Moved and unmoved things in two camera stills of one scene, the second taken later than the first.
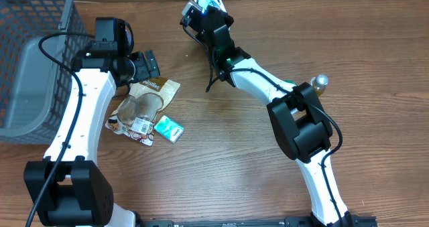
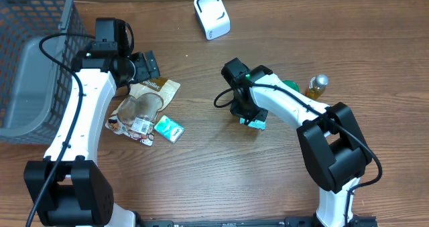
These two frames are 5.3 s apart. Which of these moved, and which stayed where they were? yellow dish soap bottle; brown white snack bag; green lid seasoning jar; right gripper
Moved: right gripper
Stayed: yellow dish soap bottle; brown white snack bag; green lid seasoning jar
